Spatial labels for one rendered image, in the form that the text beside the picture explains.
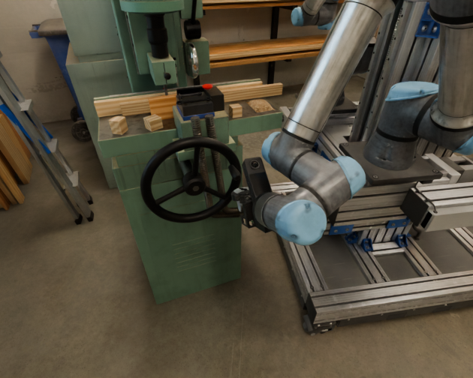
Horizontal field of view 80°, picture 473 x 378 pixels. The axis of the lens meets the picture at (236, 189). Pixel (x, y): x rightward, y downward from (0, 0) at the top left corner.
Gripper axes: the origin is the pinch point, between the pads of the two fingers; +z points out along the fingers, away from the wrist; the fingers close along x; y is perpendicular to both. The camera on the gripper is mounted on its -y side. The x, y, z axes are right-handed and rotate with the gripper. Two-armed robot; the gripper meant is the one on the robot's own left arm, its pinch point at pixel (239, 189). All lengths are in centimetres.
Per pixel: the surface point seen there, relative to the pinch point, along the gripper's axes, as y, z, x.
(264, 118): -19.0, 16.6, 18.3
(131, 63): -48, 40, -20
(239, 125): -18.2, 17.1, 9.0
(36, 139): -32, 95, -73
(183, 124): -20.1, 5.0, -11.0
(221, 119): -20.0, 5.1, 0.0
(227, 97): -29.6, 28.4, 10.4
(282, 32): -132, 254, 165
